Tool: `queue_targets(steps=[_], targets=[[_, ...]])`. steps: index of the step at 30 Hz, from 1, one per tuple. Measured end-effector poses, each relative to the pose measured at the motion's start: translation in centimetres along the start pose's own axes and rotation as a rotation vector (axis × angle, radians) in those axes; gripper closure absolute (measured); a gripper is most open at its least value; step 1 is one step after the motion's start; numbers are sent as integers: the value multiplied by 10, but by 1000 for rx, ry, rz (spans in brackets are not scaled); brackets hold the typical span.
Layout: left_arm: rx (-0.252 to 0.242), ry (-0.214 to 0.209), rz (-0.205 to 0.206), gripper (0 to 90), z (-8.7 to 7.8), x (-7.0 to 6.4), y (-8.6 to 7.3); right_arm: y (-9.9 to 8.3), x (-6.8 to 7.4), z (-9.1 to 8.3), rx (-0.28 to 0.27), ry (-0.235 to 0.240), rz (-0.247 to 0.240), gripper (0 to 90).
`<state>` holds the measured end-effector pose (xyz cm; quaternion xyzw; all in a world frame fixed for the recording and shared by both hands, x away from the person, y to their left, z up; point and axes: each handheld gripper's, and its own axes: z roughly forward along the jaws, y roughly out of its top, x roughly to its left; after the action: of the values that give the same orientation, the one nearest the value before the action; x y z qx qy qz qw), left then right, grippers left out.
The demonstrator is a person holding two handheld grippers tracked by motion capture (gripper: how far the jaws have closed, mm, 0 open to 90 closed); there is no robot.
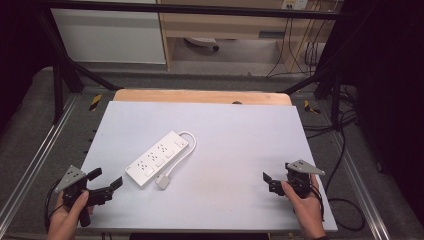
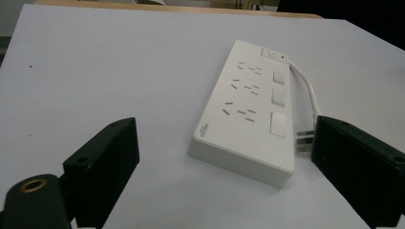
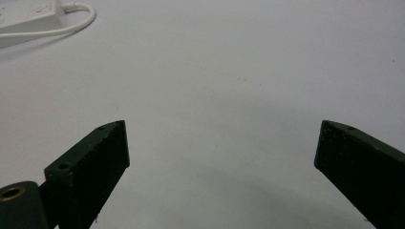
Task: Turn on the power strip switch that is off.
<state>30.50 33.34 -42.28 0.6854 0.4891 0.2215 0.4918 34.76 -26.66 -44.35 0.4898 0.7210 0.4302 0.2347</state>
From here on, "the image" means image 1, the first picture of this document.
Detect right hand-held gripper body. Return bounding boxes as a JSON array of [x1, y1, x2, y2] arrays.
[[268, 159, 326, 199]]

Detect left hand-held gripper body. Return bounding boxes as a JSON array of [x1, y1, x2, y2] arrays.
[[54, 164, 115, 228]]

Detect person's left hand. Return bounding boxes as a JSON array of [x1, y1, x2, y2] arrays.
[[47, 189, 96, 240]]

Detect person's right hand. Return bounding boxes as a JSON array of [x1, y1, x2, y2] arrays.
[[280, 174, 328, 240]]

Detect white power strip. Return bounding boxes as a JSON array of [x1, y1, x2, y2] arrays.
[[124, 130, 190, 189]]

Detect white plug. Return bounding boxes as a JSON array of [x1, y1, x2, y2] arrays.
[[154, 174, 172, 191]]

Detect wooden board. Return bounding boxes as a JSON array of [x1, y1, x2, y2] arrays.
[[112, 88, 293, 107]]

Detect white cabinet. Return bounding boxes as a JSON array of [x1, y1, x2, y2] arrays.
[[51, 7, 167, 65]]

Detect white chair base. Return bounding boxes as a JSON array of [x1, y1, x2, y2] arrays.
[[184, 36, 221, 53]]

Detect light wooden desk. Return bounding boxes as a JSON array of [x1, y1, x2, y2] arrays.
[[155, 0, 336, 73]]

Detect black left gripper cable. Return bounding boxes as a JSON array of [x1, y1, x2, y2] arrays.
[[43, 179, 65, 233]]

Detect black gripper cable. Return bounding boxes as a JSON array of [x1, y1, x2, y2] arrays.
[[309, 183, 326, 223], [43, 179, 65, 233]]

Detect aluminium rail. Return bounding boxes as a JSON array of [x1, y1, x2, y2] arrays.
[[327, 130, 392, 240], [0, 94, 80, 228]]

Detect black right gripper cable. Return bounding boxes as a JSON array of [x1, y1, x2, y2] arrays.
[[309, 183, 326, 223]]

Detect black floor cable bundle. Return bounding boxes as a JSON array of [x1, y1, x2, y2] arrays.
[[301, 84, 359, 140]]

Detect looped black floor cable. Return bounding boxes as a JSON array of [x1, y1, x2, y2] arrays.
[[324, 126, 367, 232]]

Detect white power strip cable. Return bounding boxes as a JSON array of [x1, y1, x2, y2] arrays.
[[164, 130, 198, 183]]

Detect black hanging cables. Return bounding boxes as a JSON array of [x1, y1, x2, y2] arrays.
[[265, 16, 323, 78]]

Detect yellow hanging cable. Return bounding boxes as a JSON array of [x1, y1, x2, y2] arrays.
[[289, 9, 318, 73]]

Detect white wall socket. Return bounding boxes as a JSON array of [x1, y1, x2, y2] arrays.
[[280, 0, 310, 11]]

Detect black metal frame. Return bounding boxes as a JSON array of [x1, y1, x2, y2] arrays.
[[33, 0, 355, 125]]

